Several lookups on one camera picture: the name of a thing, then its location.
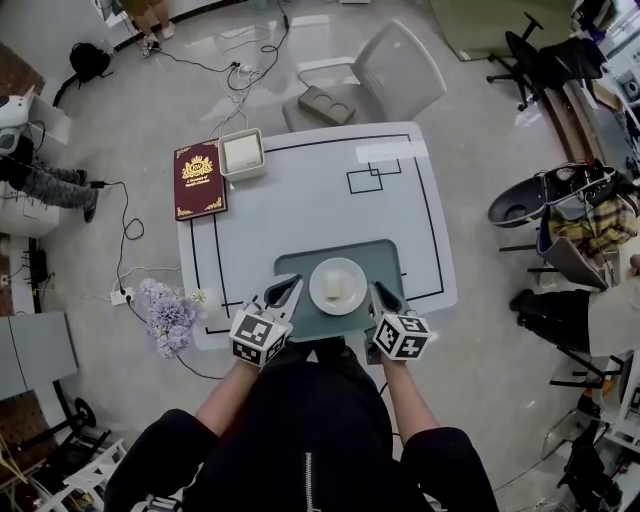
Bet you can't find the black router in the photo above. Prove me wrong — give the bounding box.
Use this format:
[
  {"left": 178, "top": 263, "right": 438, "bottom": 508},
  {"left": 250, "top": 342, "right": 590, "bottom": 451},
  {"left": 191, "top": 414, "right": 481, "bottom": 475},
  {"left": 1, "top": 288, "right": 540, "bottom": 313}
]
[{"left": 27, "top": 247, "right": 49, "bottom": 286}]

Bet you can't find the brown two-hole holder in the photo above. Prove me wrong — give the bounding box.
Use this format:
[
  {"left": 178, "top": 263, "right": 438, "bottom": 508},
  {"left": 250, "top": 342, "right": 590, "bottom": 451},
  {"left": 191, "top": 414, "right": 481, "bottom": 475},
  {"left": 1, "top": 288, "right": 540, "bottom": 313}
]
[{"left": 297, "top": 85, "right": 357, "bottom": 126}]

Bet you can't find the person's right forearm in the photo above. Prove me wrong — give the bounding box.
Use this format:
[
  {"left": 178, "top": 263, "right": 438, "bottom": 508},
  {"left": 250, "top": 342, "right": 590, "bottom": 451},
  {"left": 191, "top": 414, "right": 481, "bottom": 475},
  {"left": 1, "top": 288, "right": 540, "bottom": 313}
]
[{"left": 382, "top": 357, "right": 441, "bottom": 446}]

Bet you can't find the light grey chair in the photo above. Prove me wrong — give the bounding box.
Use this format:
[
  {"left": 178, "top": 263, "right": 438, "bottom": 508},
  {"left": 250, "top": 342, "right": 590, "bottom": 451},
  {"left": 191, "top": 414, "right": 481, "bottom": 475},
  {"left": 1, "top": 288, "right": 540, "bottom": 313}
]
[{"left": 282, "top": 18, "right": 448, "bottom": 134}]

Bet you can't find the green tray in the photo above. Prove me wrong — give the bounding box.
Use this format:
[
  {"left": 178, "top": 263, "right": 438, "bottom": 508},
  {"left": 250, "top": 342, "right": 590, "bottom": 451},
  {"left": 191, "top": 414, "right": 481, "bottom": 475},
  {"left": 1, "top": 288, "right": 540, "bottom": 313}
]
[{"left": 273, "top": 238, "right": 406, "bottom": 344}]

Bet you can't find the black backpack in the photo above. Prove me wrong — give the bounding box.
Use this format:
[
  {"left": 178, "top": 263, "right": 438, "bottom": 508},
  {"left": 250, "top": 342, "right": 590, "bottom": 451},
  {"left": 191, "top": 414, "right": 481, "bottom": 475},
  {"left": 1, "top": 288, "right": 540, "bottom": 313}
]
[{"left": 68, "top": 42, "right": 112, "bottom": 84}]

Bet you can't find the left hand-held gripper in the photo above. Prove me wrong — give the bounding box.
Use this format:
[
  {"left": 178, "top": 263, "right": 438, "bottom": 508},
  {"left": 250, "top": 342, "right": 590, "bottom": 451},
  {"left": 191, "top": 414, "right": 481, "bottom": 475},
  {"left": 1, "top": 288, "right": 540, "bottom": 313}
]
[{"left": 228, "top": 273, "right": 305, "bottom": 370}]

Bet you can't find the purple flower bouquet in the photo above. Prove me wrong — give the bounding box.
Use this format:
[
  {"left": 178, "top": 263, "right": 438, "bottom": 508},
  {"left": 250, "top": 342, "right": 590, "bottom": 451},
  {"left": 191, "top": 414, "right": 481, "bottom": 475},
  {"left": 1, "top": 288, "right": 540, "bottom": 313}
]
[{"left": 138, "top": 278, "right": 209, "bottom": 360}]

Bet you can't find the dark grey round seat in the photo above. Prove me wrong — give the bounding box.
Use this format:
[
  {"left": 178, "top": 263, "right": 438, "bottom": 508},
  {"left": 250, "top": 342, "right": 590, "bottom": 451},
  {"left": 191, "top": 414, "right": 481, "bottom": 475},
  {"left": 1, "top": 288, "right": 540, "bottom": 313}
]
[{"left": 487, "top": 179, "right": 546, "bottom": 229}]

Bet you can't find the black office chair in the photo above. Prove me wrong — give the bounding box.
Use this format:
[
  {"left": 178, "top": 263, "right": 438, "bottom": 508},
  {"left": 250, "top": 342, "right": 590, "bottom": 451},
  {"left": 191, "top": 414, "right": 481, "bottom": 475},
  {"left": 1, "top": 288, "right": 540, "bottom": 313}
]
[{"left": 485, "top": 12, "right": 606, "bottom": 112}]

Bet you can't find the white vase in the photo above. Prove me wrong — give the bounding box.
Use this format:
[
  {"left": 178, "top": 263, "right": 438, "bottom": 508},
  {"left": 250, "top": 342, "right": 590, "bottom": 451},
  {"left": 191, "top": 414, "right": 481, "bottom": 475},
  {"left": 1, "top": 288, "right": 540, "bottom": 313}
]
[{"left": 192, "top": 287, "right": 226, "bottom": 324}]

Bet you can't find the white table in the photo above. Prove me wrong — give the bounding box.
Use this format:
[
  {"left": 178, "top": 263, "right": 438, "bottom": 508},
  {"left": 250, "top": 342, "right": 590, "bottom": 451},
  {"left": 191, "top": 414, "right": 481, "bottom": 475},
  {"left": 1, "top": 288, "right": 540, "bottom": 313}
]
[{"left": 177, "top": 121, "right": 459, "bottom": 351}]

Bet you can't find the grey shell chair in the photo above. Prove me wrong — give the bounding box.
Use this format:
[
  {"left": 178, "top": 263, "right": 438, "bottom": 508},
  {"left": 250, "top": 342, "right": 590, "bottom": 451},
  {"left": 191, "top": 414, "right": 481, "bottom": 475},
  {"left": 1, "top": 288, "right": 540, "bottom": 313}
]
[{"left": 499, "top": 234, "right": 609, "bottom": 291}]

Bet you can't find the white round plate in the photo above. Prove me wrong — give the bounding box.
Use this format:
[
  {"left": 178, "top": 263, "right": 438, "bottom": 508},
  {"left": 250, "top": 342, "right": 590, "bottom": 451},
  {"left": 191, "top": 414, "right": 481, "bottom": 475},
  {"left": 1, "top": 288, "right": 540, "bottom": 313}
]
[{"left": 308, "top": 257, "right": 368, "bottom": 316}]

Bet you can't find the black weight wheel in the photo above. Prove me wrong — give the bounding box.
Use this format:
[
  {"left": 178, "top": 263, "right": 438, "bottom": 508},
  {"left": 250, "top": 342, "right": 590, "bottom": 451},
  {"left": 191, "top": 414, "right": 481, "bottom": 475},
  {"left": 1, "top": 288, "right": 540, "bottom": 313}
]
[{"left": 72, "top": 397, "right": 96, "bottom": 429}]

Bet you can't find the person's black clothing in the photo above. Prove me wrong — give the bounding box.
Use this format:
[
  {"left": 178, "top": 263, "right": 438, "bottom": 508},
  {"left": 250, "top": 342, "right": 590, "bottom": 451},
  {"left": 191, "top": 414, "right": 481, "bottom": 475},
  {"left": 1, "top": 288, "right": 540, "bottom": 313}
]
[{"left": 102, "top": 339, "right": 501, "bottom": 512}]

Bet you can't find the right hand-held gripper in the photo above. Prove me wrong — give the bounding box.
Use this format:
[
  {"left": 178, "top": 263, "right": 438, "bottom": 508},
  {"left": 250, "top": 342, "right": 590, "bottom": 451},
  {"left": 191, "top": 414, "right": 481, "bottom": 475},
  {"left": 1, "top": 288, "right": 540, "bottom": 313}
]
[{"left": 364, "top": 281, "right": 432, "bottom": 365}]

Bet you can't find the black power cable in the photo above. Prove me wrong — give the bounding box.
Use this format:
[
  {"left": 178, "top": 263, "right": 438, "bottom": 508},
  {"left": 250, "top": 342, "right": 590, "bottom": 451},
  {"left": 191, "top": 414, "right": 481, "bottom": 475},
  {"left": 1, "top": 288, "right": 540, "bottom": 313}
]
[{"left": 89, "top": 180, "right": 224, "bottom": 381}]

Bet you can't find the person's left forearm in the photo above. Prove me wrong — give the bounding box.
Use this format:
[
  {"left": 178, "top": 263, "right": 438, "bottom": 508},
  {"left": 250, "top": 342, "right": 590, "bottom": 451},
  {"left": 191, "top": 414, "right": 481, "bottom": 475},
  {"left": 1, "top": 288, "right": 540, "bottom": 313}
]
[{"left": 194, "top": 359, "right": 261, "bottom": 436}]

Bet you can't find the grey cabinet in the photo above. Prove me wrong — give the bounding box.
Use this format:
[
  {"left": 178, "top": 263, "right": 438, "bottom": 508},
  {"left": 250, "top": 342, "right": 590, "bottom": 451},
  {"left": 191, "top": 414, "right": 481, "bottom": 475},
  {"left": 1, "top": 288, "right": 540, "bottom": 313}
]
[{"left": 0, "top": 312, "right": 80, "bottom": 401}]

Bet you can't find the dark red book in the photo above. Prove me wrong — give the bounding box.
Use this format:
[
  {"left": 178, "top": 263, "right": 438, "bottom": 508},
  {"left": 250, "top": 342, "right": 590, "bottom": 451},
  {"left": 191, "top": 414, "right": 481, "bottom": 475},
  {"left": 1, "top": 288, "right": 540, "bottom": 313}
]
[{"left": 173, "top": 138, "right": 230, "bottom": 223}]

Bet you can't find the white square box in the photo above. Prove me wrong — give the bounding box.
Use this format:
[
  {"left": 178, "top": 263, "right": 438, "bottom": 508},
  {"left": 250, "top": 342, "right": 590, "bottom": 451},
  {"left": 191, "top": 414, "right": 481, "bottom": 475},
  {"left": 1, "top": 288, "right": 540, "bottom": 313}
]
[{"left": 217, "top": 127, "right": 265, "bottom": 181}]

